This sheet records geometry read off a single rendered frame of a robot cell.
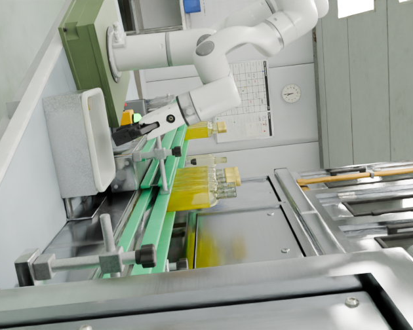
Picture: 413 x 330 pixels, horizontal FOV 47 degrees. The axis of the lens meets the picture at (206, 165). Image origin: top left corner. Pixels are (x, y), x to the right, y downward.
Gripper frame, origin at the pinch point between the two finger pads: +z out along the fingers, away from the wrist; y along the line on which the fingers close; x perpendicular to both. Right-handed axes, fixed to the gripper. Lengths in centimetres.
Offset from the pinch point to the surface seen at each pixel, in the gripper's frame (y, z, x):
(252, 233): 16.1, -18.4, -42.0
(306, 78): 607, -141, -100
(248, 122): 603, -37, -129
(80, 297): -78, -11, 0
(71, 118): -10.2, 6.2, 8.7
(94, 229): -17.9, 9.4, -13.7
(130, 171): 8.2, 4.2, -10.4
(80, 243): -24.9, 10.4, -13.2
